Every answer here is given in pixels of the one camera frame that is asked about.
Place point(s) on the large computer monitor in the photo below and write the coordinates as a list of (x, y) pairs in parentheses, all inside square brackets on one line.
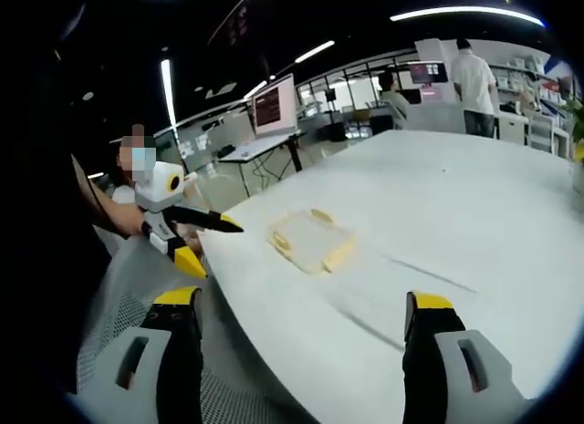
[(275, 106)]

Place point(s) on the green potted plant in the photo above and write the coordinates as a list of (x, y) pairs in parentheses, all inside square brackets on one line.
[(576, 118)]

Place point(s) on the white storage shelf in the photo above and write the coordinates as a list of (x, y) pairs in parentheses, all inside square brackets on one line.
[(531, 84)]

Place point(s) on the long ceiling light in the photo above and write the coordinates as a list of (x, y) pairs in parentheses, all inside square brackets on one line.
[(168, 91), (465, 13), (315, 51), (255, 89)]

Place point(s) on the grey mesh chair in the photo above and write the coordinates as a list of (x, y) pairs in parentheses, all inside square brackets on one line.
[(132, 305)]

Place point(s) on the person's dark clothing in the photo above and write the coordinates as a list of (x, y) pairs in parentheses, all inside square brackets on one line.
[(45, 214)]

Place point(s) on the small computer monitor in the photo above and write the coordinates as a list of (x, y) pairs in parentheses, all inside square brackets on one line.
[(428, 72)]

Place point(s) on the person's left hand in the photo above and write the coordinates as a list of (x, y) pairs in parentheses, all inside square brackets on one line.
[(132, 224)]

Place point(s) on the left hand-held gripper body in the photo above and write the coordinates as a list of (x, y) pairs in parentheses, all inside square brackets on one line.
[(157, 191)]

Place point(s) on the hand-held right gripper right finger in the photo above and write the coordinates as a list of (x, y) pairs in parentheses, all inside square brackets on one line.
[(456, 396)]

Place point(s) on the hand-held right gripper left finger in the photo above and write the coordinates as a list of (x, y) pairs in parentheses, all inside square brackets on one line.
[(128, 396)]

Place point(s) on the clear yellow-edged plastic tray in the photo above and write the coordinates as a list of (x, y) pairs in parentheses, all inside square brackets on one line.
[(310, 239)]

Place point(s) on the white desk with black legs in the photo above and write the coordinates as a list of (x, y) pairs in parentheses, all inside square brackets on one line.
[(255, 147)]

